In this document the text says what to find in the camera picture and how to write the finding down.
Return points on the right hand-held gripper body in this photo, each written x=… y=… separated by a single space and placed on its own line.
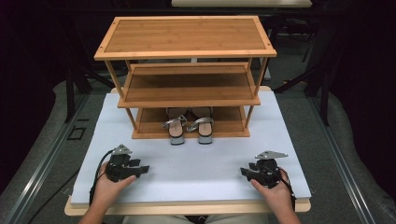
x=269 y=172

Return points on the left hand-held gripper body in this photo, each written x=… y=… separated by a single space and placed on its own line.
x=120 y=168

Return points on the wooden three-tier shoe rack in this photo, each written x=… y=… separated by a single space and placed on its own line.
x=186 y=39

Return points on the person's right hand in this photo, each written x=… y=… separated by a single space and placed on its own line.
x=275 y=196

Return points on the person's left hand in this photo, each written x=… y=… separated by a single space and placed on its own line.
x=107 y=191

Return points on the white foam board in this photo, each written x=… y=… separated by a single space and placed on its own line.
x=193 y=174

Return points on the light wooden table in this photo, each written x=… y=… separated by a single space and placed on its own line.
x=186 y=209

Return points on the black metal stand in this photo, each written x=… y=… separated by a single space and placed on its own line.
x=324 y=93
x=70 y=93

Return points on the metal floor rail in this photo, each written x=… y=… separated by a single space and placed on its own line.
x=37 y=174
x=345 y=174

